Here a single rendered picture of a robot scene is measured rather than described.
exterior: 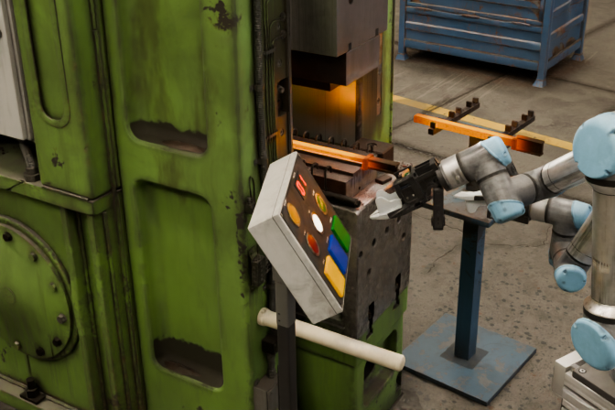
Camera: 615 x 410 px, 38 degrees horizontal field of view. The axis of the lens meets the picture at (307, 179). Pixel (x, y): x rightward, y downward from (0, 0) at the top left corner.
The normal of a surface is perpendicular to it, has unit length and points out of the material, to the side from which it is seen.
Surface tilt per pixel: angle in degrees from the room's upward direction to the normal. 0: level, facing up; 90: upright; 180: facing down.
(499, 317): 0
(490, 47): 90
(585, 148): 82
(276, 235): 90
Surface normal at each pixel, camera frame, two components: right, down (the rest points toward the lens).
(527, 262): -0.01, -0.90
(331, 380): -0.52, 0.37
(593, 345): -0.84, 0.36
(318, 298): -0.11, 0.43
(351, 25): 0.86, 0.21
